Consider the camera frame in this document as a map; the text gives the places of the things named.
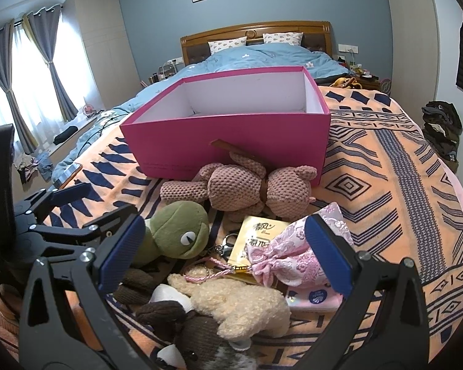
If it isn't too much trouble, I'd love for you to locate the orange patterned blanket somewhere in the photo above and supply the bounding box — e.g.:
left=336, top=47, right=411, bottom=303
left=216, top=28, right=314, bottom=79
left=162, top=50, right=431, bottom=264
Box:
left=52, top=85, right=463, bottom=370

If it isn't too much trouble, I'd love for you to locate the flat yellow wipes packet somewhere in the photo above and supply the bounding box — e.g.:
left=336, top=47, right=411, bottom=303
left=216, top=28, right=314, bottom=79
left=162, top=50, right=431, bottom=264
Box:
left=228, top=216, right=285, bottom=278

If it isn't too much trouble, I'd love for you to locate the brown knitted plush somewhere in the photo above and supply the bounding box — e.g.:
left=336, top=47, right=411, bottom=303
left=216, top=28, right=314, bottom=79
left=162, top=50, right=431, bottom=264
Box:
left=112, top=268, right=260, bottom=370

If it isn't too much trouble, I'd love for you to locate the dark cloth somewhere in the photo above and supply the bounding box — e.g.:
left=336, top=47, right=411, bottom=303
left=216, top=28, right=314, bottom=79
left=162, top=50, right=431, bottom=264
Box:
left=315, top=72, right=350, bottom=86

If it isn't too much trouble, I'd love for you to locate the green turtle plush toy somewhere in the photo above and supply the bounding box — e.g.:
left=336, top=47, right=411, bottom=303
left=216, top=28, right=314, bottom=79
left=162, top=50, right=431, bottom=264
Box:
left=129, top=200, right=211, bottom=269

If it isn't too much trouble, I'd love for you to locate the white pink tissue packet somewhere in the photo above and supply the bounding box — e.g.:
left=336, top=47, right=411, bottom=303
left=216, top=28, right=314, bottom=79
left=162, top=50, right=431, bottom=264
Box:
left=283, top=283, right=345, bottom=314

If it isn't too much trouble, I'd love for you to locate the pink lace pouch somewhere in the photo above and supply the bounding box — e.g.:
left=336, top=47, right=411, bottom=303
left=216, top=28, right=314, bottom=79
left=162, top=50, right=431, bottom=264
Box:
left=247, top=201, right=356, bottom=288

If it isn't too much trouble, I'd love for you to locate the person's left forearm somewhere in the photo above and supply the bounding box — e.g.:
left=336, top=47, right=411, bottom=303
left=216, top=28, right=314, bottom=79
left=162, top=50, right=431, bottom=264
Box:
left=0, top=283, right=33, bottom=359

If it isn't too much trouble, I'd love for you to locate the heap of mixed clothes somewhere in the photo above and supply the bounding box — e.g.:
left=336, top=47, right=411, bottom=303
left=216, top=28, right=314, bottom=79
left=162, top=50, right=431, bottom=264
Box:
left=15, top=150, right=55, bottom=183

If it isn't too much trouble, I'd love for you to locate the pink knitted teddy bear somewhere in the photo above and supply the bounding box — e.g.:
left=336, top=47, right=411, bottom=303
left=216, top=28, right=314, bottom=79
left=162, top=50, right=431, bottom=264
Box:
left=160, top=139, right=319, bottom=222

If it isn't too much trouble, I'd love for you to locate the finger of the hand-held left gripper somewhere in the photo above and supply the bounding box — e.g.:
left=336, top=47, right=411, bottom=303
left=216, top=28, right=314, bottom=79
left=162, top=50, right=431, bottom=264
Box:
left=17, top=182, right=92, bottom=224
left=30, top=205, right=140, bottom=257

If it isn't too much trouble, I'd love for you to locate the grey curtain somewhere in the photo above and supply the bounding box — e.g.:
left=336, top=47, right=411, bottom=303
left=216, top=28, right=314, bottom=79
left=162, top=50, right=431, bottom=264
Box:
left=0, top=19, right=38, bottom=155
left=23, top=3, right=78, bottom=124

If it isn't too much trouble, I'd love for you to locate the spotted white pillow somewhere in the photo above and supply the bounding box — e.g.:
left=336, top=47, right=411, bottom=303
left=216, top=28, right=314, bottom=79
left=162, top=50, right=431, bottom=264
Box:
left=263, top=32, right=304, bottom=47
left=208, top=36, right=248, bottom=55

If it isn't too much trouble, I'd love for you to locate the pile of dark clothes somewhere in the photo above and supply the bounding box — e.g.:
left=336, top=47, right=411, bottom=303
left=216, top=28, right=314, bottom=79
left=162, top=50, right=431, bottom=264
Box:
left=421, top=101, right=463, bottom=163

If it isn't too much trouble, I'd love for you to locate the black bag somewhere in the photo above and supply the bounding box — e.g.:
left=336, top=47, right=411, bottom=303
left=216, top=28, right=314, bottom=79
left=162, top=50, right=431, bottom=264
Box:
left=54, top=125, right=79, bottom=144

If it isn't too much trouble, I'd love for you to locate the white sheer curtain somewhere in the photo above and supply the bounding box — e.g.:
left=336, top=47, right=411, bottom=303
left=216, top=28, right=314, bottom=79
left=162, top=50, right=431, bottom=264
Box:
left=0, top=19, right=101, bottom=151

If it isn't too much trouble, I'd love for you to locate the pink cardboard box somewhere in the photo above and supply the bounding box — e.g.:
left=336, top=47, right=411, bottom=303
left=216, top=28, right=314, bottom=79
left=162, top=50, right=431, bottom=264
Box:
left=119, top=66, right=332, bottom=188

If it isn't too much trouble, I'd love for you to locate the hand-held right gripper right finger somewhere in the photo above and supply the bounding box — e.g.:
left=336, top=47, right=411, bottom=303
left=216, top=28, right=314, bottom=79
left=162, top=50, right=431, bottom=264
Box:
left=304, top=214, right=443, bottom=370

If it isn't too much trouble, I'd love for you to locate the wooden headboard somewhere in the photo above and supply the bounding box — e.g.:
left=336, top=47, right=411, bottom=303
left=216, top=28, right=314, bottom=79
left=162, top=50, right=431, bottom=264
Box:
left=181, top=20, right=334, bottom=66

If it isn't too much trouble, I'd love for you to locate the cream fluffy plush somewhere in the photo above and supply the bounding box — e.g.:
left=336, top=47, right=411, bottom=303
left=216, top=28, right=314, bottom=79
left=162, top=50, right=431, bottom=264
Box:
left=168, top=273, right=292, bottom=342

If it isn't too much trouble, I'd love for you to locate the metal keyring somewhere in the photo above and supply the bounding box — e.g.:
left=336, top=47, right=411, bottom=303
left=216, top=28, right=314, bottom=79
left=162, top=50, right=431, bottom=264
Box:
left=214, top=233, right=240, bottom=263

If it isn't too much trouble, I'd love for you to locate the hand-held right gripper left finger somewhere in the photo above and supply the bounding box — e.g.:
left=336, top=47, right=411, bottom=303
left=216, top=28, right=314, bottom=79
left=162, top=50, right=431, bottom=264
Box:
left=19, top=219, right=148, bottom=370

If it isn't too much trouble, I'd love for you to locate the pink braided cord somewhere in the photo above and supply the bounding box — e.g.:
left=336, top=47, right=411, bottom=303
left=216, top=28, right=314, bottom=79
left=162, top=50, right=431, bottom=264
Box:
left=183, top=256, right=252, bottom=283

